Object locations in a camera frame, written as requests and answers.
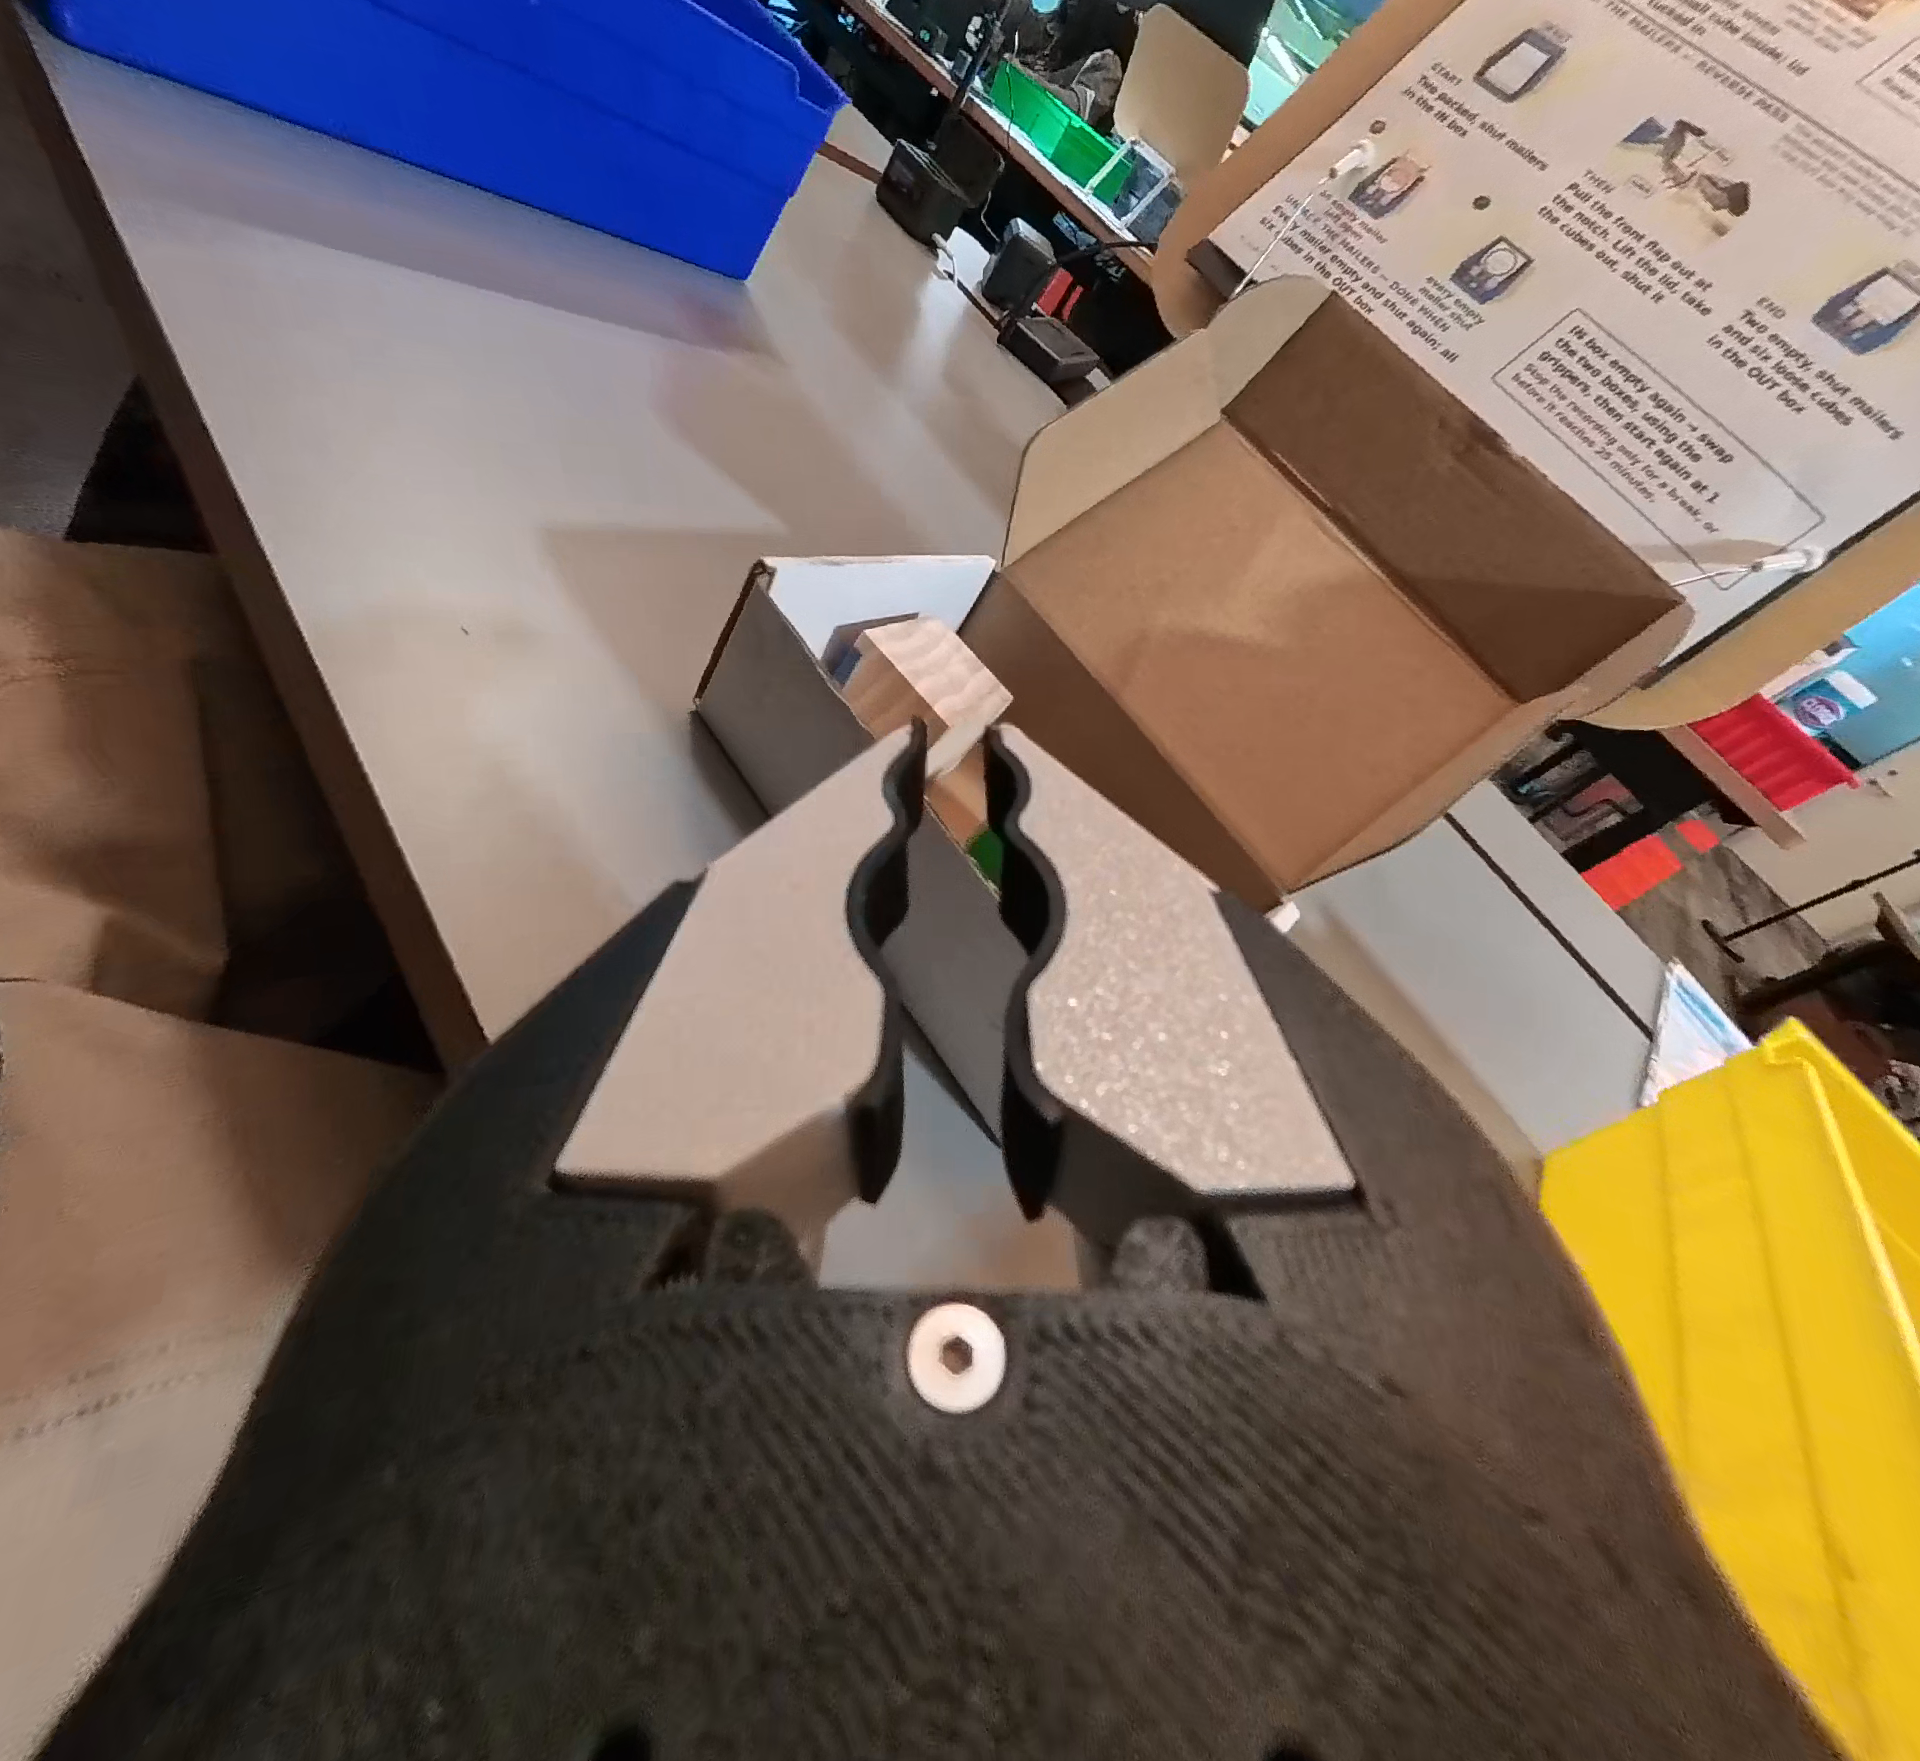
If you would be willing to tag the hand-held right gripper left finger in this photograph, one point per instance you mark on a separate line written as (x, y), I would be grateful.
(721, 1042)

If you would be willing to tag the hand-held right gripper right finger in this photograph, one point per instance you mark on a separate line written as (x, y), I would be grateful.
(1186, 1042)

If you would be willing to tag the green cube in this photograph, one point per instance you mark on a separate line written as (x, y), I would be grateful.
(988, 854)

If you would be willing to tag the white cardboard mailer box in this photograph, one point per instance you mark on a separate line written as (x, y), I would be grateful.
(1232, 639)

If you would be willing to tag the striped grain wooden cube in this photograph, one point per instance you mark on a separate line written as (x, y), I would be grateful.
(931, 680)

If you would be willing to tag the yellow plastic bin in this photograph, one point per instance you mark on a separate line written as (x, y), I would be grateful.
(1724, 1341)

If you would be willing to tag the blue plastic bin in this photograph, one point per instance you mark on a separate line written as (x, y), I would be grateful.
(375, 37)

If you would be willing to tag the grey desk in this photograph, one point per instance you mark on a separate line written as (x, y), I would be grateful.
(451, 440)

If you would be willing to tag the orange traffic cone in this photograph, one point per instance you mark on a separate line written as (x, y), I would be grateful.
(1635, 877)

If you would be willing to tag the wooden top work table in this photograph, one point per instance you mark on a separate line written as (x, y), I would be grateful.
(1740, 787)

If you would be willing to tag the red plastic bin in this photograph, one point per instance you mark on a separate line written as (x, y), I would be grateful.
(1771, 749)

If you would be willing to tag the black power adapter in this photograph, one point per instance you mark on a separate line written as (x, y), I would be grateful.
(1021, 269)
(1050, 351)
(923, 187)

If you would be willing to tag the green plastic bin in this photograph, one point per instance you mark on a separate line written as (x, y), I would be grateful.
(1050, 121)

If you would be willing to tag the printed instruction sheet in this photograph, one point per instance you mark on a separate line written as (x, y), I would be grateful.
(1652, 216)

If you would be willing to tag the cardboard backed document stand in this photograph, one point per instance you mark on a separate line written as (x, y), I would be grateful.
(1186, 90)

